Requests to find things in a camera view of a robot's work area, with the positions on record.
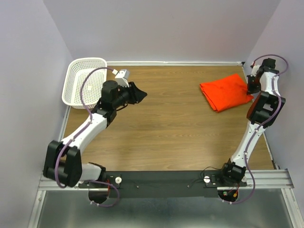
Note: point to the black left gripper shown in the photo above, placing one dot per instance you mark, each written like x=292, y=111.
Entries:
x=137, y=95

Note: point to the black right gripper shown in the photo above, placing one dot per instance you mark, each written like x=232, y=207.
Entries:
x=250, y=90

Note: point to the orange t shirt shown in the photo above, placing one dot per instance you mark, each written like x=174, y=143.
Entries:
x=226, y=93

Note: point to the white perforated plastic basket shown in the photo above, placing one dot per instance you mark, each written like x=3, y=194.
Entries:
x=84, y=81

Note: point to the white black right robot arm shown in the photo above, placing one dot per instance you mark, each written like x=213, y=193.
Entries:
x=263, y=81

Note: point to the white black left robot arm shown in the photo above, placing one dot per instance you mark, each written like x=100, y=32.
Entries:
x=63, y=162

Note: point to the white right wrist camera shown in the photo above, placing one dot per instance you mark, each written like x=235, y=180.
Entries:
x=254, y=69

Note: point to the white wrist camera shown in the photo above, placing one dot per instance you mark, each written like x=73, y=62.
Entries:
x=121, y=77
x=254, y=69

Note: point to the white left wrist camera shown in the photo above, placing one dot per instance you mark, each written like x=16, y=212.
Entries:
x=121, y=77

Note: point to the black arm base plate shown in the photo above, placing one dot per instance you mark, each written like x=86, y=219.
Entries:
x=170, y=184

